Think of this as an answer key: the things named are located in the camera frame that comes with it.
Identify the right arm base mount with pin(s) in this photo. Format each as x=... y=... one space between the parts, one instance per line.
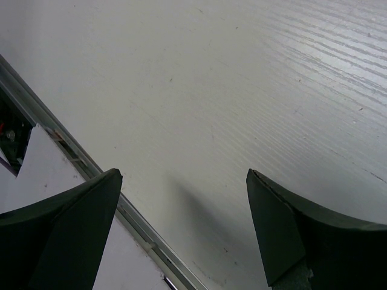
x=15 y=135

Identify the aluminium table frame rail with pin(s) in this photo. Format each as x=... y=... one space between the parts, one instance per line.
x=177 y=273

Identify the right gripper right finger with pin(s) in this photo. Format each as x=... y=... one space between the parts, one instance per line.
x=304 y=245

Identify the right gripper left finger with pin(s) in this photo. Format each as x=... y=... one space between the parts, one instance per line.
x=58 y=243

